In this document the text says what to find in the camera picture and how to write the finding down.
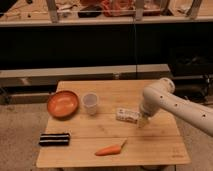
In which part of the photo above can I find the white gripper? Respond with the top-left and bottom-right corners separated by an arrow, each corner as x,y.
137,100 -> 157,128

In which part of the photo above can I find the white labelled plastic bottle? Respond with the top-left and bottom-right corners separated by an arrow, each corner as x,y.
116,108 -> 139,123

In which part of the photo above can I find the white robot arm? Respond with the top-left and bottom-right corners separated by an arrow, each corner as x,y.
139,78 -> 213,137

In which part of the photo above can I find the orange carrot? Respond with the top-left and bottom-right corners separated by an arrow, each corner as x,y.
95,140 -> 127,156

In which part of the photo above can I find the clear plastic cup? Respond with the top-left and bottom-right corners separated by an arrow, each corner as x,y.
82,93 -> 98,115

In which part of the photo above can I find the orange bowl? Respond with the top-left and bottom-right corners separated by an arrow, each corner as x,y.
47,90 -> 79,118

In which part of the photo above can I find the black white striped cloth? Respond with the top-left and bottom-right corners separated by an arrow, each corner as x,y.
39,133 -> 70,146

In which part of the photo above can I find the red item on shelf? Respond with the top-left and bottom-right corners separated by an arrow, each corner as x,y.
101,0 -> 135,17

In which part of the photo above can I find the black item on shelf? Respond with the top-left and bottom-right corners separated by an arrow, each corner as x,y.
78,5 -> 102,18

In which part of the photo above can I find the thin vertical cable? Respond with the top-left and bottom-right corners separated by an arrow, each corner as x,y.
132,15 -> 139,80

